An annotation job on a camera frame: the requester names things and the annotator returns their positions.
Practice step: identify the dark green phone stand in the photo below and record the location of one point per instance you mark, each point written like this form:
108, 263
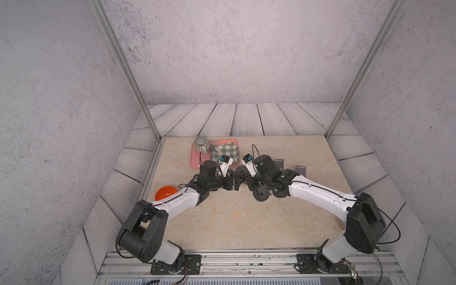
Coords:
242, 171
261, 194
281, 192

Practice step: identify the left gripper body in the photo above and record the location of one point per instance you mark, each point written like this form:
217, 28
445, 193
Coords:
225, 184

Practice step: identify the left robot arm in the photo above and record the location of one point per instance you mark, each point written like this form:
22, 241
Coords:
142, 234

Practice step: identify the white handled spoon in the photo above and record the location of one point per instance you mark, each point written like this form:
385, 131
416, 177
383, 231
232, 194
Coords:
219, 151

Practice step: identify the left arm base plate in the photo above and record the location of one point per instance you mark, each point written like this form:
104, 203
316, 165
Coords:
187, 263

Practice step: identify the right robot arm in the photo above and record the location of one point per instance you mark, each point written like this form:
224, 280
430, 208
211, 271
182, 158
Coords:
362, 219

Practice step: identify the aluminium frame post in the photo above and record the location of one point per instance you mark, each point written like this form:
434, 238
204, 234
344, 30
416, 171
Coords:
123, 64
366, 64

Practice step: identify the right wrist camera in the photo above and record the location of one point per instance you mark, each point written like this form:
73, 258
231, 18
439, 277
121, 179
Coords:
248, 162

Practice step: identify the right aluminium frame post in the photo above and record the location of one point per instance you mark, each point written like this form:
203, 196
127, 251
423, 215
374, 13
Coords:
366, 64

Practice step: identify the pink tray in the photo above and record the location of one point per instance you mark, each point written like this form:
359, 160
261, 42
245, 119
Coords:
197, 158

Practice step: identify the aluminium front rail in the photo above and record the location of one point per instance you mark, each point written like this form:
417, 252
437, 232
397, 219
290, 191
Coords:
254, 267

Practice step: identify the left aluminium frame post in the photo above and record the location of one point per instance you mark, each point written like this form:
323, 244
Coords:
123, 64

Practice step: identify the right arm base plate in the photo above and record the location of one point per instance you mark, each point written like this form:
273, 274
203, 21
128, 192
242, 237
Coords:
310, 264

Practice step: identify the green checkered cloth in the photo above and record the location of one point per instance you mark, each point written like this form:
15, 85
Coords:
229, 149

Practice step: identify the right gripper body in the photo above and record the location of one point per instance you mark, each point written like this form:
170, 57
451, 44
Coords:
254, 182

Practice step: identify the orange plastic bowl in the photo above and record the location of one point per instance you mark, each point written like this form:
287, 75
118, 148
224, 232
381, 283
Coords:
165, 192

